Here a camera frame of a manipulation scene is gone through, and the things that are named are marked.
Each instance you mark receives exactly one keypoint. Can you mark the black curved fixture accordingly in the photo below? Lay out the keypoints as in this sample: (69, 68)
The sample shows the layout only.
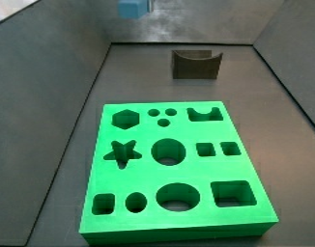
(195, 64)

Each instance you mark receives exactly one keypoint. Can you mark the blue rectangular block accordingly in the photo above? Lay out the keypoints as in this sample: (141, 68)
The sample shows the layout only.
(134, 8)

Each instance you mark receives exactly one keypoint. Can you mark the green shape-sorting board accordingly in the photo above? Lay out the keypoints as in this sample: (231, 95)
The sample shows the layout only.
(172, 177)

